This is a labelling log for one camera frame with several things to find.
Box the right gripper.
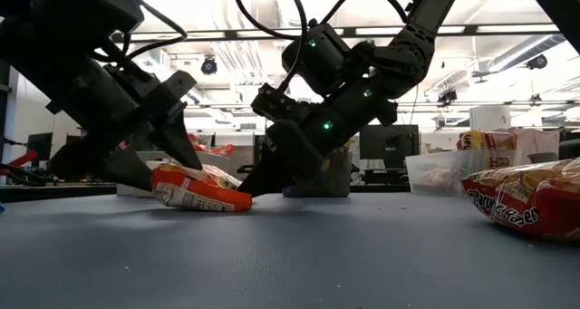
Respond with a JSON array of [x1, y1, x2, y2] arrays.
[[237, 84, 399, 197]]

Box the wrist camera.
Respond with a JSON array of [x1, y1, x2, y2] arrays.
[[29, 0, 146, 36], [280, 22, 353, 97]]

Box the silver ceiling duct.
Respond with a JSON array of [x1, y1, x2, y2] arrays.
[[487, 33, 567, 74]]

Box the white column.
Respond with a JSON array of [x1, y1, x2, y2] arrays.
[[469, 104, 513, 132]]

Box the clear plastic bin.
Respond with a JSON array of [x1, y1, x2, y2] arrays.
[[404, 149, 522, 197]]

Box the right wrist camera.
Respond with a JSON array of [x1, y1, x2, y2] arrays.
[[280, 22, 353, 97]]

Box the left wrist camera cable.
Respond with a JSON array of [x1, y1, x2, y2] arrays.
[[90, 0, 189, 61]]

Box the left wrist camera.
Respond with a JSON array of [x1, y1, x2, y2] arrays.
[[29, 0, 146, 36]]

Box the orange chicken noodle pack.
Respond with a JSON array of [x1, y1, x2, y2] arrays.
[[188, 133, 236, 159], [151, 162, 254, 213]]

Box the small black monitor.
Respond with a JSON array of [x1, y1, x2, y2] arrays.
[[25, 131, 54, 163]]

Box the red clamp handle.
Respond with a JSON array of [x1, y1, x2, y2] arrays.
[[0, 149, 40, 170]]

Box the red beef noodle pack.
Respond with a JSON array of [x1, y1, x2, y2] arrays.
[[419, 130, 518, 190], [460, 157, 580, 243]]

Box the grey plastic bin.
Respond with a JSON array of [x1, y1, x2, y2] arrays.
[[283, 152, 353, 198]]

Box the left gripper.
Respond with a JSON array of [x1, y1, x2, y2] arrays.
[[0, 32, 204, 190]]

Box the black overhead frame bar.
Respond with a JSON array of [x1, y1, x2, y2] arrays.
[[111, 23, 563, 43]]

